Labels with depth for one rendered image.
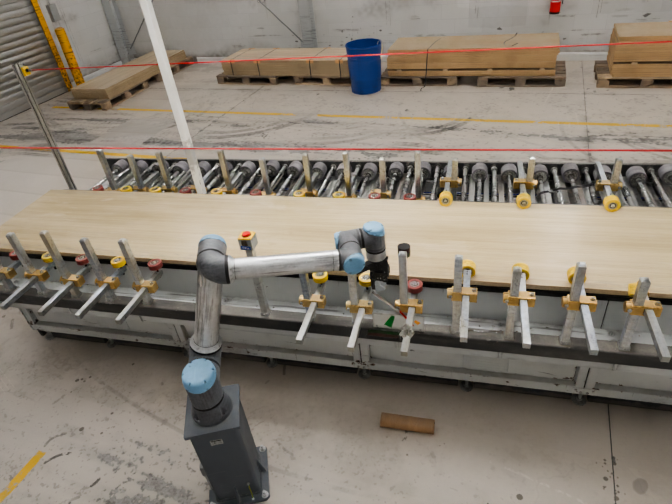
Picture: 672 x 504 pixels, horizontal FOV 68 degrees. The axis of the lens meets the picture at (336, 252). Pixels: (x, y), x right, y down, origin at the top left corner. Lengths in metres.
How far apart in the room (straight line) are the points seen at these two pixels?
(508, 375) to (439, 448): 0.58
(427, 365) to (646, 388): 1.17
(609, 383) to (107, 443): 2.92
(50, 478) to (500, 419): 2.58
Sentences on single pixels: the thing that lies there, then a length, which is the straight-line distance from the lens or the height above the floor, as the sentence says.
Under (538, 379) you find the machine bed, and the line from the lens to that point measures 3.14.
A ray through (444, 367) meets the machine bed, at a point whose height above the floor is 0.17.
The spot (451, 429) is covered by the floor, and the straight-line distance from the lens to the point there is 3.07.
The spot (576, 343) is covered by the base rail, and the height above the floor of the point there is 0.70.
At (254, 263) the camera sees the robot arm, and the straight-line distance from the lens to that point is 1.97.
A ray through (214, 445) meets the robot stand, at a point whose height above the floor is 0.49.
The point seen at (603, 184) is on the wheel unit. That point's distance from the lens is 3.37.
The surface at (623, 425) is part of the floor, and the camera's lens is 3.29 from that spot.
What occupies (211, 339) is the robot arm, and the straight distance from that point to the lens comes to 2.39.
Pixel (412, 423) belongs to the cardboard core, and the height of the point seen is 0.07.
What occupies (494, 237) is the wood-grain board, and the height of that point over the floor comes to 0.90.
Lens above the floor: 2.51
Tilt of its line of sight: 35 degrees down
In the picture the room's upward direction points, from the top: 7 degrees counter-clockwise
